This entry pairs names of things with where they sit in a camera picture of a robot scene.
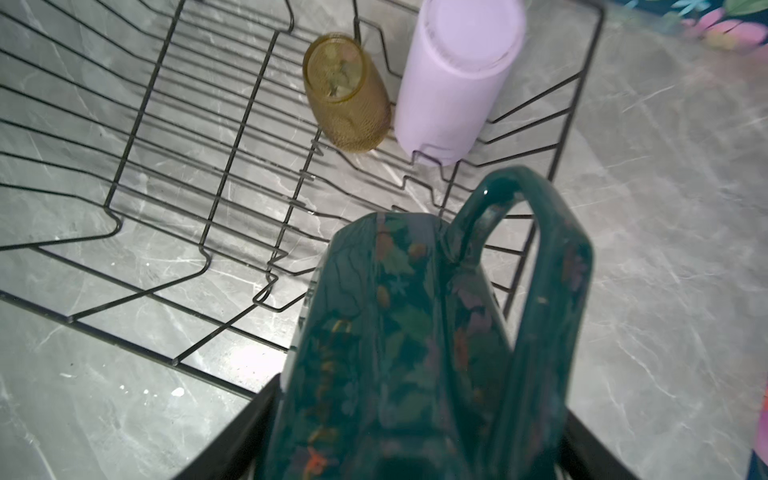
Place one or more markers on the lilac plastic cup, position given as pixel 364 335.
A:
pixel 460 57

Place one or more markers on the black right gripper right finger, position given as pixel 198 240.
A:
pixel 584 457

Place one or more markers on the amber textured glass cup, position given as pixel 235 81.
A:
pixel 346 93

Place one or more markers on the green mug cream inside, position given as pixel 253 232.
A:
pixel 402 367

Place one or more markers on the black wire dish rack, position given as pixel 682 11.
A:
pixel 166 190

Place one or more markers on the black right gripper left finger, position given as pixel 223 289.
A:
pixel 236 451

